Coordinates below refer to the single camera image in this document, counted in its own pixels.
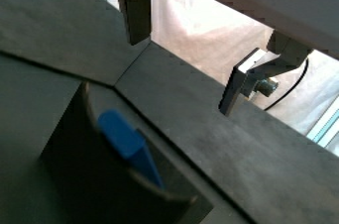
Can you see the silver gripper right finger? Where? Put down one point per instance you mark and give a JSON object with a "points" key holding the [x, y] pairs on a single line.
{"points": [[252, 73]]}

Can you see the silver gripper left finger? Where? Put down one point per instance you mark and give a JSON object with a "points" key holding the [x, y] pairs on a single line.
{"points": [[136, 14]]}

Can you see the blue slotted square-circle block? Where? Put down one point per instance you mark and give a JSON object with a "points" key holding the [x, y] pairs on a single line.
{"points": [[129, 144]]}

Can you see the black curved regrasp stand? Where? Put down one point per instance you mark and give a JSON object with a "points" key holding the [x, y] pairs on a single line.
{"points": [[103, 191]]}

